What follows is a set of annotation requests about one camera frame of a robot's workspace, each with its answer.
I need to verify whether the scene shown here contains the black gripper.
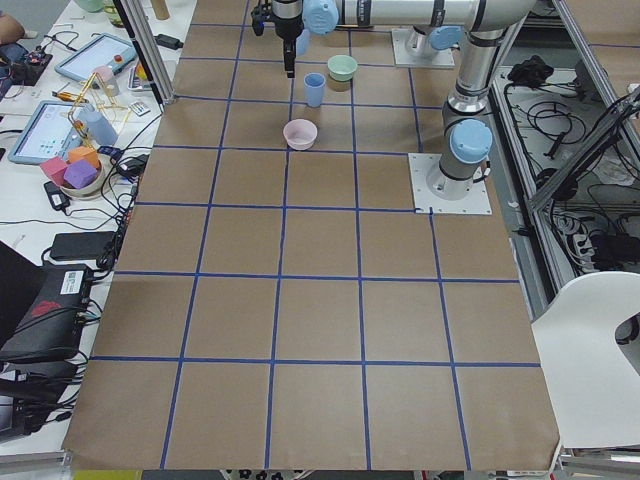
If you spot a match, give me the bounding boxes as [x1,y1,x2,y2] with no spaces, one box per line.
[273,15,303,79]

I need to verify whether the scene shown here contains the blue cup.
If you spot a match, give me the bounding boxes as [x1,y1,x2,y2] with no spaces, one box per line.
[304,72,326,108]
[296,29,311,56]

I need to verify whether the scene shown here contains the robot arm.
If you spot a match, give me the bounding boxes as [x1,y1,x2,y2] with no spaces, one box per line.
[251,0,535,116]

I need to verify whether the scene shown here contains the mint green bowl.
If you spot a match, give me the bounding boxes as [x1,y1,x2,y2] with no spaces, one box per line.
[327,54,358,82]

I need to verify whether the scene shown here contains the pink bowl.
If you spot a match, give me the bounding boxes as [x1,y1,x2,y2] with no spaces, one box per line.
[283,119,318,151]

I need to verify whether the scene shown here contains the black power adapter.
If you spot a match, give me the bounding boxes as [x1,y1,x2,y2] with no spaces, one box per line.
[154,34,183,50]

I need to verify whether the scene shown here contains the teach pendant tablet far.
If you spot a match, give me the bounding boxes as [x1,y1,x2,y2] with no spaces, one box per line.
[54,33,137,82]

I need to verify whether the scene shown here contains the teach pendant tablet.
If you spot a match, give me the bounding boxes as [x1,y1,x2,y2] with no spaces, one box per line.
[8,101,82,165]
[54,33,137,82]

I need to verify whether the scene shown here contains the pale pink cup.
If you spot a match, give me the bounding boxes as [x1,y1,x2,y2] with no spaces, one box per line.
[94,65,120,97]

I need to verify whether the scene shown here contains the bowl of foam blocks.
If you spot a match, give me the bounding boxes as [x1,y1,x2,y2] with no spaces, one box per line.
[40,146,106,200]

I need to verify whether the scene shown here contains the teach pendant tablet near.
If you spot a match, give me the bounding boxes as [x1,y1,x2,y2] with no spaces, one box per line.
[8,101,82,165]

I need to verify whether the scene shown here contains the white chair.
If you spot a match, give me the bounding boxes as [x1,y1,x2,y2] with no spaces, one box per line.
[532,271,639,449]

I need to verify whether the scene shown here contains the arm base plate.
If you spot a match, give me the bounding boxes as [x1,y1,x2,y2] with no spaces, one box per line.
[391,28,455,70]
[408,153,492,215]

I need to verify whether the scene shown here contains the gold wire rack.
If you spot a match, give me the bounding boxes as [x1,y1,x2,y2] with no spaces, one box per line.
[67,73,131,146]

